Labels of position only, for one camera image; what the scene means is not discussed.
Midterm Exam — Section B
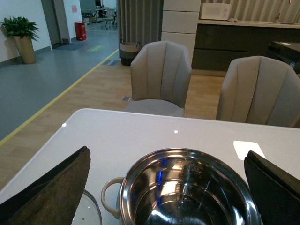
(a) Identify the green potted plant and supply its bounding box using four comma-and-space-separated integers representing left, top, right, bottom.
1, 16, 38, 64

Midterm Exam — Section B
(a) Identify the grey office chair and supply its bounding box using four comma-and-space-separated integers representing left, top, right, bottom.
104, 8, 117, 29

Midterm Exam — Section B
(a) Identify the woven basket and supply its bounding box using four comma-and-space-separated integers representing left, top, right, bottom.
120, 39, 141, 66

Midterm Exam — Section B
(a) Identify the black cabinet appliance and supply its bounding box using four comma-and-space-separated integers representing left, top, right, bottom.
267, 41, 300, 74

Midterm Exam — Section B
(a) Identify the beige chair on left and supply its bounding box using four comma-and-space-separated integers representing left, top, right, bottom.
124, 41, 192, 117

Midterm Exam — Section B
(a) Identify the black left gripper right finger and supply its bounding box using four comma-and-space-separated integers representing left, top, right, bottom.
244, 151, 300, 225

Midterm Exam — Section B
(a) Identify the white cabinet column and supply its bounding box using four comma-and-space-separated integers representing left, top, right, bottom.
161, 0, 201, 59

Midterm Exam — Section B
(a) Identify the red bin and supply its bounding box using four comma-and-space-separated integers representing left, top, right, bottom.
75, 21, 87, 41

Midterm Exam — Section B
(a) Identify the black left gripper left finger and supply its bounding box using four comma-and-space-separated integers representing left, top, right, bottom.
0, 146, 90, 225

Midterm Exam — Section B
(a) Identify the glass pot lid with knob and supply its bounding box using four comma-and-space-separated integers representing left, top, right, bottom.
71, 190, 102, 225

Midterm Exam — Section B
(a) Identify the dark kitchen counter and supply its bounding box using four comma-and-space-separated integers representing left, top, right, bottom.
192, 22, 300, 71

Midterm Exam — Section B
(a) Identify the beige chair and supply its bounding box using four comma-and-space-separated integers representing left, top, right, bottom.
124, 41, 192, 117
216, 56, 300, 128

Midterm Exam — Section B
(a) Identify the beige electric cooking pot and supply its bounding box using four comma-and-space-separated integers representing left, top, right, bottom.
101, 148, 262, 225

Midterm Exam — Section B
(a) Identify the white microwave oven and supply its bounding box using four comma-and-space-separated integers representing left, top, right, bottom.
200, 3, 231, 21

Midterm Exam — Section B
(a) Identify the beige chair on right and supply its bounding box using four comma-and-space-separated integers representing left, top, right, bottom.
216, 56, 300, 128

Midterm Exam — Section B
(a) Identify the grey curtain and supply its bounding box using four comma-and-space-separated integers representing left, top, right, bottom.
117, 0, 164, 47

